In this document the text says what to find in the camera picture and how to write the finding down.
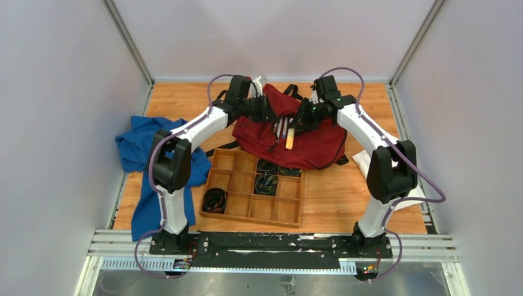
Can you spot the red backpack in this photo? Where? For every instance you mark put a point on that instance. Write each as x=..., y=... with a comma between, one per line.
x=312, y=150

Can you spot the wooden compartment tray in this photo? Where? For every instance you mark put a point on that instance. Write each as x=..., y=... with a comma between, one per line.
x=229, y=191

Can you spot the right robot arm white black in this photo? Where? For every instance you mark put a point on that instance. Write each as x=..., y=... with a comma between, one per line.
x=391, y=175

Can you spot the coiled cable tray middle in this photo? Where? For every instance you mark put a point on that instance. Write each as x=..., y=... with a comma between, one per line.
x=266, y=184

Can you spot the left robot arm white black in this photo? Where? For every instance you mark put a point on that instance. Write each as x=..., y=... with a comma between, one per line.
x=169, y=163

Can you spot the white marker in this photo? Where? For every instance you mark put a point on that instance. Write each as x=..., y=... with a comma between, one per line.
x=279, y=127

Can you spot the blue capped marker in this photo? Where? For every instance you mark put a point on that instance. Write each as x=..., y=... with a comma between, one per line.
x=285, y=127

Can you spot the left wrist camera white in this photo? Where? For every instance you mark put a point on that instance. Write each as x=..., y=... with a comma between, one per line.
x=257, y=85

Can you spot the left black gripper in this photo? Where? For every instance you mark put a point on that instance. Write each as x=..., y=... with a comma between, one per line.
x=263, y=108

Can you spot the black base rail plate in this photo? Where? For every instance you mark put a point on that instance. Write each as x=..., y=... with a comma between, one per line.
x=271, y=250

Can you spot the white paper towel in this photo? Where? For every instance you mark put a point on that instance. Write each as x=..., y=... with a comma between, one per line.
x=362, y=159

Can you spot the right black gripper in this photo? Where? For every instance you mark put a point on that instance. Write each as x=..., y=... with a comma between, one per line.
x=304, y=124

